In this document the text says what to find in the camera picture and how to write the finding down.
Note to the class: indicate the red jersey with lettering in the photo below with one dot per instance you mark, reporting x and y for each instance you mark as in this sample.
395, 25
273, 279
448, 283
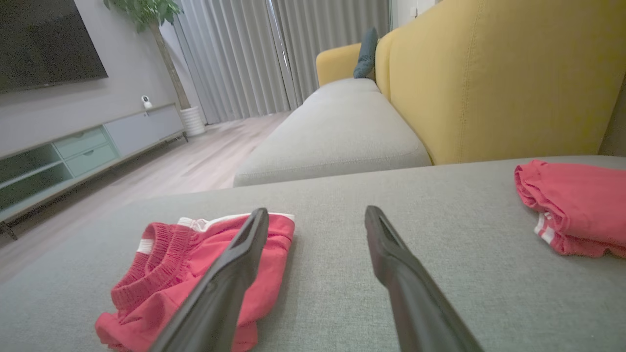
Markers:
582, 205

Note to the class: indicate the grey low TV cabinet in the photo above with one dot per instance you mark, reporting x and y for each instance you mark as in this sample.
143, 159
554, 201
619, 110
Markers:
137, 129

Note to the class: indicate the small white home camera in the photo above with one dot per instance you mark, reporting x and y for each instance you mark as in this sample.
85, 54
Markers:
146, 101

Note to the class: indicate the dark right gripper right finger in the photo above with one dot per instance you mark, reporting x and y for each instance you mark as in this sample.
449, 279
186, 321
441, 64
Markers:
415, 303

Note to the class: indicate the light grey sofa seat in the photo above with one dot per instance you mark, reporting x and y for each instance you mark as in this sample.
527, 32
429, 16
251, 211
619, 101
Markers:
337, 132

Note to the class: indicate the yellow sofa backrest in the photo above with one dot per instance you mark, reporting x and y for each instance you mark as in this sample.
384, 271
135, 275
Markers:
513, 73

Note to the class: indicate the red jersey with ribbed collar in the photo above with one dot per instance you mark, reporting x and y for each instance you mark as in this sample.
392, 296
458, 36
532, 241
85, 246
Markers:
161, 274

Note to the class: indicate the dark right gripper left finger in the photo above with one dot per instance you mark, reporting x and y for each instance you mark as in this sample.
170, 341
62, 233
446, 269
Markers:
220, 298

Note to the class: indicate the white ribbed plant pot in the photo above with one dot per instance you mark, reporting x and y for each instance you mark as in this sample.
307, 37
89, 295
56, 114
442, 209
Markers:
193, 122

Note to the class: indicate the grey pleated curtain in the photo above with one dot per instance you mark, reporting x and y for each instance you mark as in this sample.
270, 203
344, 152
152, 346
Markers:
234, 58
337, 29

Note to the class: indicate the green indoor tree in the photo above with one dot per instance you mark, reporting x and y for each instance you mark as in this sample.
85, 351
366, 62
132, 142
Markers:
146, 12

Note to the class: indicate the black flat television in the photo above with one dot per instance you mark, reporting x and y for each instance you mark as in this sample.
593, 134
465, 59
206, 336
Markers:
44, 39

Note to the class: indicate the dark blue cushion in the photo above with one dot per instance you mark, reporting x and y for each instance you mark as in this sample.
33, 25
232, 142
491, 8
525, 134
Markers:
367, 54

